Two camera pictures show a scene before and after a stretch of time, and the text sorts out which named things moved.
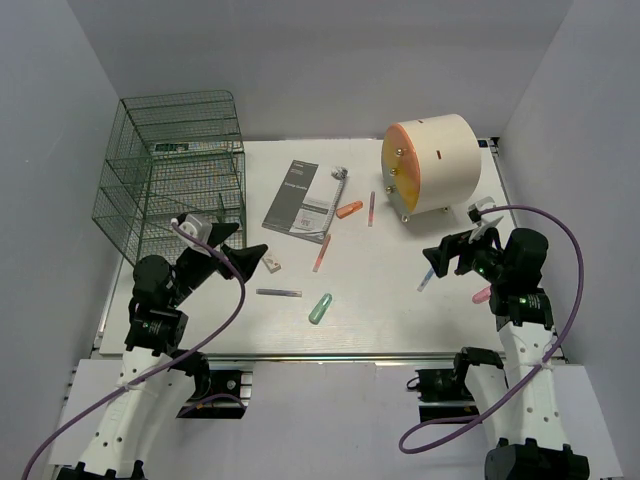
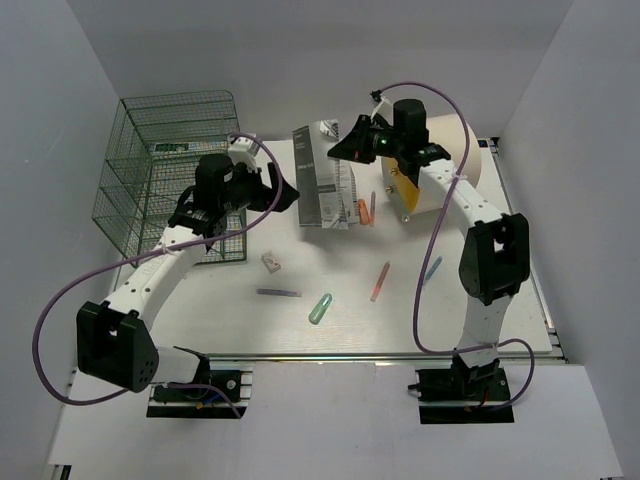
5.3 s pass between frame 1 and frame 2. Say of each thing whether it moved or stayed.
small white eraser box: stayed
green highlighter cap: stayed
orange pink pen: moved
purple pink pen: stayed
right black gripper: moved
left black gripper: moved
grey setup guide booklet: moved
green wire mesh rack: stayed
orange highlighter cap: moved
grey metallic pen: stayed
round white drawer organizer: stayed
